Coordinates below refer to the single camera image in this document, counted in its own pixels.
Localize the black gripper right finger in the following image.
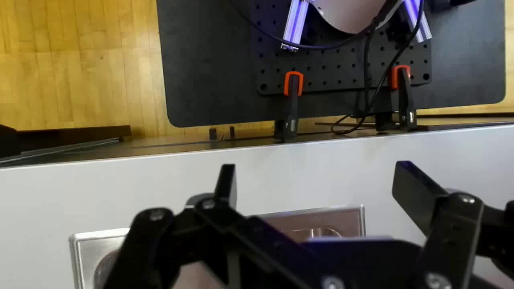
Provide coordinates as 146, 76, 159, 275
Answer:
391, 160, 514, 289

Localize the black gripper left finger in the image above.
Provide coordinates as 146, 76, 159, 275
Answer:
102, 163, 300, 289

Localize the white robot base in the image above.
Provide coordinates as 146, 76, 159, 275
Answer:
308, 0, 399, 33

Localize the stainless steel sink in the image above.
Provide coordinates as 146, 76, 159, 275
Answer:
67, 203, 367, 289

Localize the orange black right clamp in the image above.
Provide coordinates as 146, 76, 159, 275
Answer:
374, 64, 417, 133

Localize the orange black clamp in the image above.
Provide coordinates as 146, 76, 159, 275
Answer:
274, 70, 305, 141
374, 64, 417, 133

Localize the orange black left clamp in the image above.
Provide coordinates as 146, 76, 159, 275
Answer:
274, 70, 305, 141

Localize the black cable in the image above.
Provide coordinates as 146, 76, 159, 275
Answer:
229, 0, 427, 136

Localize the black pegboard base plate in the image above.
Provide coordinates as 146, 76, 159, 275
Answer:
157, 0, 505, 126

